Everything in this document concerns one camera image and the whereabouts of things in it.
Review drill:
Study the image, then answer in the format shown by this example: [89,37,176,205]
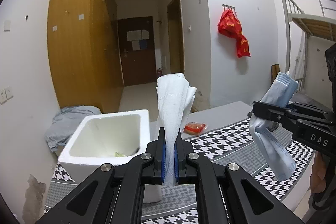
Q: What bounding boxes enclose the metal bunk bed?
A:
[277,0,336,109]

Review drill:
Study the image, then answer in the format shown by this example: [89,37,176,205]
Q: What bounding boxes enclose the white styrofoam box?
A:
[57,109,164,205]

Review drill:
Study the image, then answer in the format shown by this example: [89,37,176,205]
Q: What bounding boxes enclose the red snack packet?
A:
[183,122,207,135]

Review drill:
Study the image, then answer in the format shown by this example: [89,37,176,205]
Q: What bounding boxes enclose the white wall socket pair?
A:
[0,86,14,105]

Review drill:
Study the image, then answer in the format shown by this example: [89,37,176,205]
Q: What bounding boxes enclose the wooden wardrobe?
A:
[47,0,123,113]

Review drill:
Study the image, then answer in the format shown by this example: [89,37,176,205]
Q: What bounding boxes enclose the wall hook rack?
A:
[222,4,236,12]

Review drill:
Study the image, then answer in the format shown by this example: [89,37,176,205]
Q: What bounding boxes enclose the red fire extinguisher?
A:
[157,68,163,79]

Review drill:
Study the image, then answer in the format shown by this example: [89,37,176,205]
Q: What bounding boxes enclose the grey sock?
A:
[130,148,140,157]

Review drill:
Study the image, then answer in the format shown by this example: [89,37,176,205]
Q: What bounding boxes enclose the blue face mask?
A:
[249,72,298,181]

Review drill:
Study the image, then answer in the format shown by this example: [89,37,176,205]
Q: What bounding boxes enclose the white tissue paper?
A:
[157,73,197,186]

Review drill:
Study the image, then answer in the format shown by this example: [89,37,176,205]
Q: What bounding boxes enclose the houndstooth table mat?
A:
[43,117,316,224]

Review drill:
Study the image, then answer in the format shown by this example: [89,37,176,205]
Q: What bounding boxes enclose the floral plastic bag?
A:
[114,152,130,157]

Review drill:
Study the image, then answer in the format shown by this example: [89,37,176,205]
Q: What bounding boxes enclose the light blue cloth pile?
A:
[45,105,102,152]

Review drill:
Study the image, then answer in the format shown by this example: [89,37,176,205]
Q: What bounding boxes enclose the red hanging bags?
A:
[218,7,251,58]

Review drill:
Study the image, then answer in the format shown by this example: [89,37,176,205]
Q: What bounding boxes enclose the person's right hand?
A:
[310,151,327,194]

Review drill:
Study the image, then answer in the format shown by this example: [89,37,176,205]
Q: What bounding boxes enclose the white wall switch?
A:
[3,20,11,32]

